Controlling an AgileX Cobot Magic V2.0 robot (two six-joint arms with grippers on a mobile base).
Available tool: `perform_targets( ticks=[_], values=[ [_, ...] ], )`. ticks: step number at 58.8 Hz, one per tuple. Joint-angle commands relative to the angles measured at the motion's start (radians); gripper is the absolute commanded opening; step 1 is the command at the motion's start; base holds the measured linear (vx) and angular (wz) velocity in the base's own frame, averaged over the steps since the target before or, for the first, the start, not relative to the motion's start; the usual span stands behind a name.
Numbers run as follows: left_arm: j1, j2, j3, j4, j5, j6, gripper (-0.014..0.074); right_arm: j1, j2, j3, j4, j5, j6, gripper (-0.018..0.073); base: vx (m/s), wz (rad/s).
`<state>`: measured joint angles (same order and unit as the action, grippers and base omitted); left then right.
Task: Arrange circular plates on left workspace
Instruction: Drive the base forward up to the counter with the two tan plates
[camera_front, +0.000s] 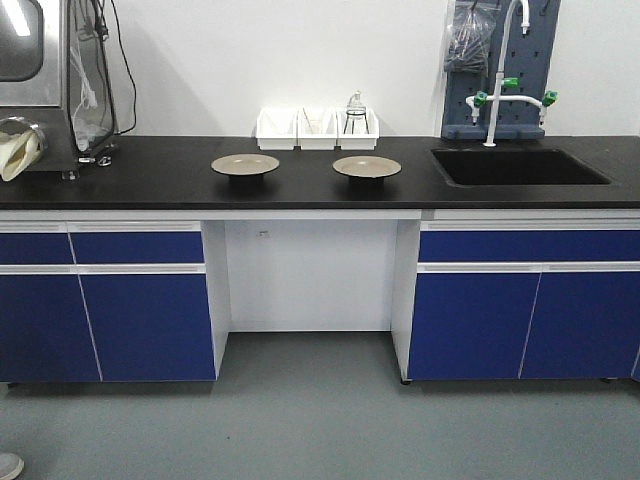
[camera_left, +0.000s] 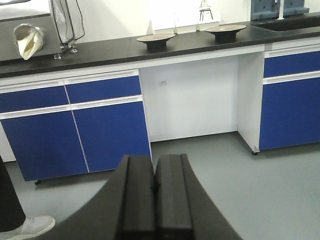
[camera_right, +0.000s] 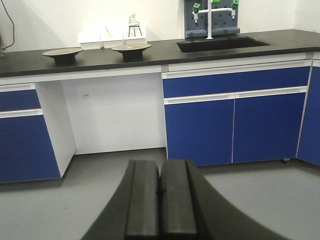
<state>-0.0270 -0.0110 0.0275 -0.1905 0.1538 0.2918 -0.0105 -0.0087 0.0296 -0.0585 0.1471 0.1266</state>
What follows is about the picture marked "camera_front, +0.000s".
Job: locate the beige round plate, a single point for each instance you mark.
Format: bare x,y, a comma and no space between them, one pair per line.
366,168
245,169

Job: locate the middle white plastic bin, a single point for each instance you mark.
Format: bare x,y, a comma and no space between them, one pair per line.
325,141

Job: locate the white plastic bin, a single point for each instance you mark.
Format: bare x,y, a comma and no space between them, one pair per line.
276,128
358,142
325,141

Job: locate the right white plastic bin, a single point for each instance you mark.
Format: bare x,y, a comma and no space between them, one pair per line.
358,142

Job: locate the left white plastic bin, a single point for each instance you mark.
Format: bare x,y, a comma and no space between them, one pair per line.
276,128

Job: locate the clear glass beaker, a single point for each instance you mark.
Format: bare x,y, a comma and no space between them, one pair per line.
313,125

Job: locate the glass alcohol lamp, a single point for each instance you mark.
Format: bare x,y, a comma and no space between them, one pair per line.
355,107

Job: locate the right blue lab cabinet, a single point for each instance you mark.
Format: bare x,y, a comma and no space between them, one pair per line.
517,294

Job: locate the blue lab cabinet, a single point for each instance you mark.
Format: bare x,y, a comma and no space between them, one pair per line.
517,294
106,297

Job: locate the black recessed sink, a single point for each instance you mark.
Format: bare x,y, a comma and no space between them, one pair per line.
516,168

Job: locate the white lab faucet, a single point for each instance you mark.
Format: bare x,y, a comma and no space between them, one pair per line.
481,98

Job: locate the blue-grey drying pegboard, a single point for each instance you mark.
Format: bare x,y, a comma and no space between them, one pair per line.
527,59

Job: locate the left blue lab cabinet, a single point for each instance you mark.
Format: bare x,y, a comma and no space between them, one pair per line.
106,297

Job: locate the beige glove sleeve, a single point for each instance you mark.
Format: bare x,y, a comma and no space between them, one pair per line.
23,142

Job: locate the stainless steel glove box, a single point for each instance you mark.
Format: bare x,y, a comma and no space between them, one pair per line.
54,72

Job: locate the grey shoe tip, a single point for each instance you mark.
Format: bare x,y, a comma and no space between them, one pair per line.
11,466

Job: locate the black wire tripod stand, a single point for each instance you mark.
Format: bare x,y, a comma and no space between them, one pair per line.
356,125

